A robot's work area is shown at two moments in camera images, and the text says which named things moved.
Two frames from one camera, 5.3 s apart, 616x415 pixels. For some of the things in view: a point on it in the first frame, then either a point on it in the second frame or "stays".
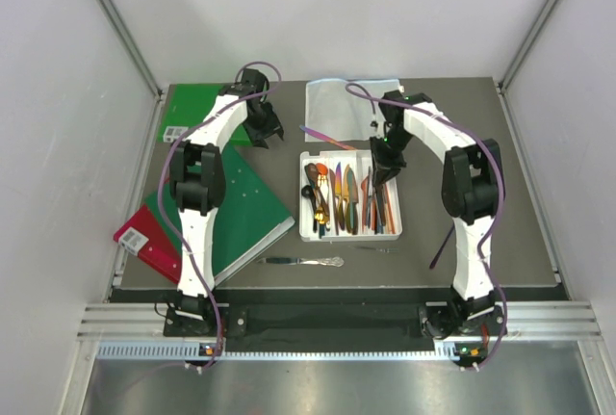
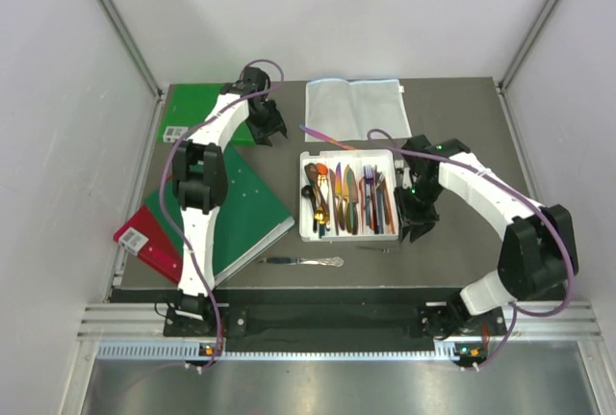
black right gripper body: (388, 150) -> (416, 203)
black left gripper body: (263, 123) stays
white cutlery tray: (339, 200) stays
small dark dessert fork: (384, 250) stays
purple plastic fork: (441, 246) -> (369, 179)
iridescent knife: (327, 139) stays
